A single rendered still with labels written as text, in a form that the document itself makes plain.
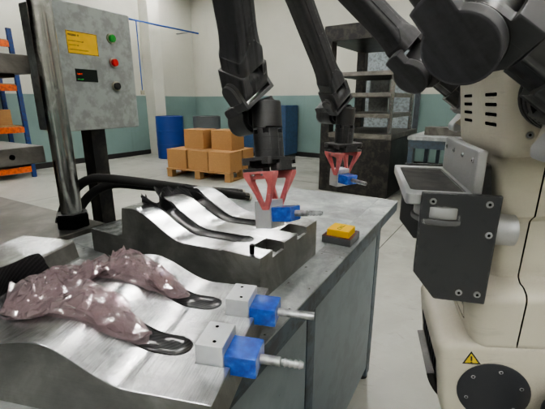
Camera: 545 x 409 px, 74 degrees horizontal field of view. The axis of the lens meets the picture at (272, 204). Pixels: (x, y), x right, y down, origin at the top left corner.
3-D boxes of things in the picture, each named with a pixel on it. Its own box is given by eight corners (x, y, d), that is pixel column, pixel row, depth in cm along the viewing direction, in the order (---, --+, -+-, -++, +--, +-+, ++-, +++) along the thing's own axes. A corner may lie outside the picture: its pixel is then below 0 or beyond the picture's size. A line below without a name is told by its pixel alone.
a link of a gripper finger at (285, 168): (251, 210, 71) (248, 161, 70) (270, 206, 77) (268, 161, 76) (281, 209, 67) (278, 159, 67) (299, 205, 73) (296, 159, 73)
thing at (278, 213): (328, 226, 68) (327, 196, 68) (317, 230, 64) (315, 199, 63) (268, 225, 75) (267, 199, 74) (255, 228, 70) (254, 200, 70)
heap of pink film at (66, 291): (197, 288, 62) (194, 245, 60) (138, 356, 45) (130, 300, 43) (67, 273, 67) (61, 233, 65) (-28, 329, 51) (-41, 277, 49)
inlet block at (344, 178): (371, 191, 109) (372, 174, 107) (358, 193, 106) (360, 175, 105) (340, 182, 119) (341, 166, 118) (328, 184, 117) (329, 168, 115)
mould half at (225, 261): (315, 254, 90) (317, 201, 86) (260, 302, 68) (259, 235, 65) (169, 221, 114) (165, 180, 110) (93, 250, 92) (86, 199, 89)
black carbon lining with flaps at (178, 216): (282, 230, 86) (283, 192, 84) (244, 255, 73) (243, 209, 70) (175, 209, 103) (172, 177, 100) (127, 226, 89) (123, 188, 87)
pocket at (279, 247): (284, 258, 75) (285, 242, 74) (272, 268, 70) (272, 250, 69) (265, 254, 77) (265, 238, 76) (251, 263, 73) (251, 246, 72)
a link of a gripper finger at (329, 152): (322, 174, 115) (323, 144, 112) (339, 171, 119) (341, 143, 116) (336, 178, 109) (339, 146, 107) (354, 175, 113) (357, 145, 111)
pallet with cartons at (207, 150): (255, 174, 612) (255, 128, 592) (229, 182, 541) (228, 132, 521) (197, 168, 662) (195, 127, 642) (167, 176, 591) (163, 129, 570)
